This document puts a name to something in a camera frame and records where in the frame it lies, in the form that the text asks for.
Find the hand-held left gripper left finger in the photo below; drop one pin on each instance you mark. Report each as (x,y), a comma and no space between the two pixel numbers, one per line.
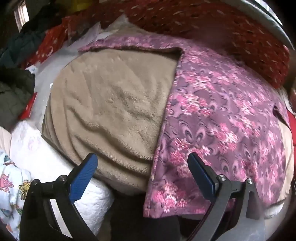
(84,176)

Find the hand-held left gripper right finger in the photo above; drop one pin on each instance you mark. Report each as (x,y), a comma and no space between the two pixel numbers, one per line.
(201,176)

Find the purple floral fleece-lined garment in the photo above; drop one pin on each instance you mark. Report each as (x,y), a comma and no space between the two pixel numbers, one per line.
(208,104)

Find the white quilted cloth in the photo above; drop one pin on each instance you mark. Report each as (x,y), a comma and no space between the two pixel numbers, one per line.
(34,148)

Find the black cloth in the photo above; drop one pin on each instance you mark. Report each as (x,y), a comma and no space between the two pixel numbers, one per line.
(138,222)

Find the cartoon print cloth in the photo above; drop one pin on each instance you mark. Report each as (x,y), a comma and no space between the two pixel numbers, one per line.
(9,185)

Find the plain red cloth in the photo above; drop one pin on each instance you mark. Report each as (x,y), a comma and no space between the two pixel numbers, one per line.
(291,127)

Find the dark olive jacket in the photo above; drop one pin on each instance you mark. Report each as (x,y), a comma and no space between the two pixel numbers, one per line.
(13,97)

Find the beige fleece blanket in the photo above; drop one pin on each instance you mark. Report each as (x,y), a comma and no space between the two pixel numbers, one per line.
(46,69)

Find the red star print cloth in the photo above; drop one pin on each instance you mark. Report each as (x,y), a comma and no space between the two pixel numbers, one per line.
(50,44)

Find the dark teal cloth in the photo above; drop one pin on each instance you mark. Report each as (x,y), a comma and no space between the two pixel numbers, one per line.
(23,44)

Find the red patterned blanket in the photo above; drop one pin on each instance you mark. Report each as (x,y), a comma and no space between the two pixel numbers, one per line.
(208,23)

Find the white mattress edge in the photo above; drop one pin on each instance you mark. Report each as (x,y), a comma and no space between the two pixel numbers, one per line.
(272,20)

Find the window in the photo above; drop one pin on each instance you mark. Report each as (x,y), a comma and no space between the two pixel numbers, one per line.
(22,16)

